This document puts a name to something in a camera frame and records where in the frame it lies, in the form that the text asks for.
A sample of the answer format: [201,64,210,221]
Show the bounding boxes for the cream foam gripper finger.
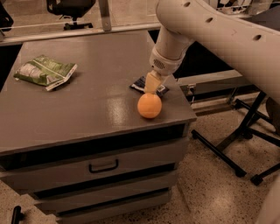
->
[144,70,167,94]

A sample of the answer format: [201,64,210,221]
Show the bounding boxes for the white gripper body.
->
[150,48,181,76]

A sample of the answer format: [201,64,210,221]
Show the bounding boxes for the blue rxbar blueberry bar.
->
[129,76,169,97]

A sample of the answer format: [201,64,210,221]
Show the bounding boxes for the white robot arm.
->
[144,0,280,103]

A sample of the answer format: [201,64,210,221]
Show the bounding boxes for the green jalapeno chip bag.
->
[14,55,77,91]

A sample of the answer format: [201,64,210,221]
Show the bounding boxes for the orange fruit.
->
[137,93,162,119]

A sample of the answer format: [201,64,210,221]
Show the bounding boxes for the grey metal floor beam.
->
[178,70,257,116]

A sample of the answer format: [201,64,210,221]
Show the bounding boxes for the grey metal railing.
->
[1,0,160,46]

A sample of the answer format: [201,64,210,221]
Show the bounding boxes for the grey drawer cabinet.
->
[0,31,195,224]

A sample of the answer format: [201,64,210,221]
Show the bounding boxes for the black stand legs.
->
[192,92,280,178]

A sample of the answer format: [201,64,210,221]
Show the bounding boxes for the black office chair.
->
[46,0,96,31]

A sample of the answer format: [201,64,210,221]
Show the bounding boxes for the black cylindrical floor object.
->
[11,206,25,224]

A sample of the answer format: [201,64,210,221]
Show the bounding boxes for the black drawer handle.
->
[88,159,119,174]

